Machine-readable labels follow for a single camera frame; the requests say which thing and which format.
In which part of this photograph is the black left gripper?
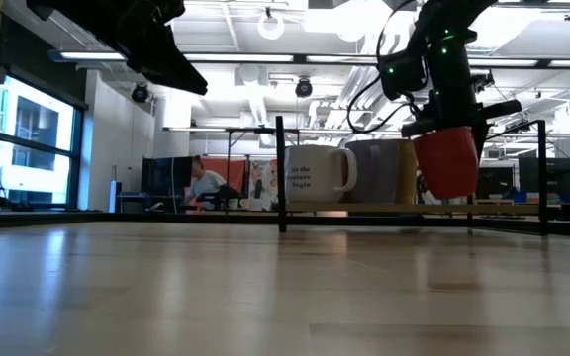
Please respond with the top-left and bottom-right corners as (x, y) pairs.
(26, 0), (209, 96)

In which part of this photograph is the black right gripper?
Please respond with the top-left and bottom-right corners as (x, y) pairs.
(401, 39), (523, 162)

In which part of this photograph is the red mug white handle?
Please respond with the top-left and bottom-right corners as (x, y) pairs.
(412, 126), (480, 201)

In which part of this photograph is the yellow mug white handle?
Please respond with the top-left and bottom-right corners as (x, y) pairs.
(396, 139), (420, 205)

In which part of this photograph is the grey-blue faceted mug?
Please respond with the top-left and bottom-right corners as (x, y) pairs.
(344, 139), (400, 204)

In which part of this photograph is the white mug green inside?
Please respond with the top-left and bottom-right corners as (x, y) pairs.
(284, 144), (358, 204)

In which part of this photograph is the dark computer monitor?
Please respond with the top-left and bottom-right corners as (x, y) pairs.
(518, 156), (570, 194)

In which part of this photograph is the black metal workbench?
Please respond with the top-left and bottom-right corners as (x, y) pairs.
(162, 126), (300, 214)

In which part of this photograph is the dark cabinet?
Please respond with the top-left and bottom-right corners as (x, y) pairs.
(141, 156), (195, 212)

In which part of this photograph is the person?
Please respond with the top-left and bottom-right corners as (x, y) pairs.
(184, 155), (244, 209)

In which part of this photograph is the red cloth partition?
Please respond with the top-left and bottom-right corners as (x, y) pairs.
(199, 157), (247, 199)

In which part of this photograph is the colourful poster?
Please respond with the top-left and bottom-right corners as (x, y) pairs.
(247, 158), (279, 212)

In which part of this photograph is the large framed window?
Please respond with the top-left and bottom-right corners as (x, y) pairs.
(0, 73), (84, 209)

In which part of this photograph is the black metal wooden mug rack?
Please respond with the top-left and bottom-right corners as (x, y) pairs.
(273, 115), (563, 236)

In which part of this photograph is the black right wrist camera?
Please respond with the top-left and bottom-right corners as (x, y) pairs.
(377, 47), (430, 102)

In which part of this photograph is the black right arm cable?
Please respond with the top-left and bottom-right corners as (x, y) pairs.
(346, 0), (432, 134)

